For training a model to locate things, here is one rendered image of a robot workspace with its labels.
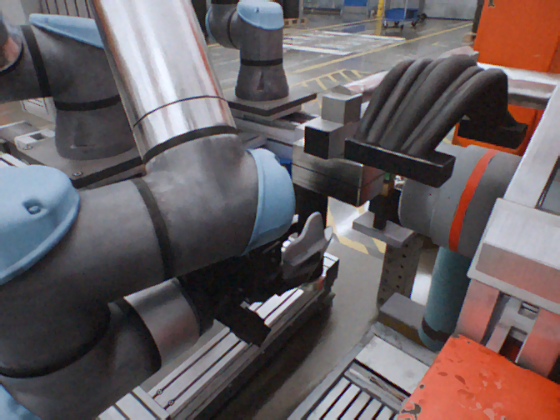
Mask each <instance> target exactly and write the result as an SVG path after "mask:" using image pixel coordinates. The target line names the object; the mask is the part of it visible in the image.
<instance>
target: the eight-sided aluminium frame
mask: <svg viewBox="0 0 560 420"><path fill-rule="evenodd" d="M559 167H560V80H559V82H558V84H557V87H556V89H555V91H554V93H553V94H552V96H551V98H550V100H549V103H548V105H547V107H546V109H545V111H544V113H543V115H542V119H541V121H540V123H539V124H538V126H537V127H536V129H535V131H534V134H533V136H532V139H531V141H530V143H529V144H528V146H527V150H526V152H525V154H524V156H523V158H522V161H520V163H519V165H518V167H517V171H516V172H515V174H514V176H513V179H512V181H511V183H510V185H509V187H508V190H507V193H506V195H505V197H504V198H498V199H497V200H496V202H495V204H494V208H493V210H492V213H491V216H490V218H489V220H488V223H487V225H486V227H485V229H484V231H483V234H482V238H481V240H480V243H479V244H478V247H477V251H476V253H475V256H474V258H473V260H472V265H470V268H469V269H468V272H467V277H468V278H470V279H471V281H470V283H469V286H468V289H467V294H466V297H465V300H464V303H463V306H462V311H461V313H460V316H459V318H458V319H457V325H456V327H455V330H454V332H455V333H461V334H462V335H463V336H464V337H466V338H469V339H471V340H473V341H474V342H477V343H480V344H481V345H483V346H484V345H485V343H486V341H487V338H488V334H489V332H490V331H491V329H492V326H493V323H494V320H495V317H496V315H497V313H498V309H499V306H500V303H501V301H502V299H503V295H505V293H506V294H507V295H510V296H511V298H510V300H509V302H507V303H506V305H504V307H503V310H502V312H501V314H500V316H499V318H498V320H497V323H496V325H495V327H494V329H493V332H492V336H490V338H489V340H488V342H487V344H486V346H485V347H486V348H489V349H491V350H493V351H495V353H498V354H499V351H500V349H501V347H502V345H503V343H504V341H508V342H510V343H512V344H514V345H516V346H518V347H520V350H519V354H518V355H517V358H516V361H515V362H516V363H519V364H520V365H523V366H524V367H525V368H527V369H529V370H531V371H533V372H535V373H538V374H540V375H542V376H544V377H545V378H547V377H548V376H549V374H550V372H551V371H552V369H553V367H554V364H555V362H556V361H557V359H558V356H559V355H560V213H558V212H553V211H549V210H546V209H543V208H541V206H542V204H543V201H544V198H545V197H546V195H547V193H548V189H549V188H550V185H552V183H553V180H554V178H555V177H556V173H557V171H558V169H559ZM523 302H527V303H530V304H532V305H534V306H537V307H539V310H538V312H537V315H535V314H532V313H530V312H527V311H525V310H523V309H522V305H523Z"/></svg>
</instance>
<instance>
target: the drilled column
mask: <svg viewBox="0 0 560 420"><path fill-rule="evenodd" d="M424 238H425V236H423V235H422V234H421V233H419V232H418V233H417V235H416V236H415V237H414V238H413V239H412V240H411V241H409V242H408V243H407V244H406V245H405V246H404V248H402V249H398V248H396V247H393V246H392V245H390V244H387V243H386V249H385V254H384V259H383V265H382V270H381V276H380V281H379V286H378V292H377V302H378V303H381V304H382V305H383V304H385V303H386V302H387V301H388V299H389V298H390V297H391V296H392V295H393V294H394V293H399V294H401V295H403V296H404V297H406V298H409V299H410V297H411V294H413V286H414V282H415V278H416V273H417V270H418V263H419V258H420V254H421V251H422V245H423V239H424ZM381 298H382V299H381Z"/></svg>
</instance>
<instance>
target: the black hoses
mask: <svg viewBox="0 0 560 420"><path fill-rule="evenodd" d="M508 90H509V88H508V76H507V74H506V73H505V72H504V71H503V70H502V69H501V68H498V67H490V68H487V69H485V68H484V67H481V66H478V64H477V63H476V61H475V60H473V58H472V57H471V56H469V55H468V54H453V55H452V56H450V57H439V58H437V59H435V58H433V57H422V58H420V59H418V60H416V59H406V60H402V61H401V62H398V63H397V64H396V65H395V67H393V68H392V70H391V71H390V72H388V73H387V74H386V75H385V76H384V78H383V79H382V81H381V82H380V84H379V85H378V87H377V89H376V91H375V93H374V94H373V95H372V96H371V99H370V101H369V103H368V105H367V107H366V109H365V112H364V114H363V116H362V120H361V122H360V123H359V126H358V127H357V131H356V132H355V134H353V135H352V136H350V137H347V138H346V139H345V144H344V154H343V155H342V158H344V159H346V160H348V161H351V162H355V163H360V164H362V165H365V166H368V167H372V168H374V169H377V170H379V171H382V172H386V173H391V174H393V175H397V176H399V177H403V178H407V179H411V180H413V181H414V182H417V183H421V184H424V185H428V186H431V187H434V188H439V187H441V186H442V185H443V184H444V183H445V182H447V181H448V180H449V178H450V177H451V176H452V173H453V167H454V163H455V159H456V158H455V157H454V156H452V155H449V154H446V153H442V152H438V151H435V148H436V147H437V146H438V145H439V143H440V142H442V141H443V140H444V138H445V137H446V136H447V135H448V134H449V132H450V131H451V130H452V129H453V128H454V127H455V126H456V124H457V123H458V121H460V123H459V124H458V126H459V127H457V133H456V136H457V137H459V138H465V139H469V140H473V141H477V142H481V143H487V144H492V145H496V146H499V147H504V148H507V149H511V150H516V149H517V148H518V146H519V145H520V144H521V143H523V141H524V138H525V136H526V133H527V130H528V124H526V123H520V122H516V121H515V119H514V118H513V115H512V114H511V113H510V112H509V111H508V110H507V109H508Z"/></svg>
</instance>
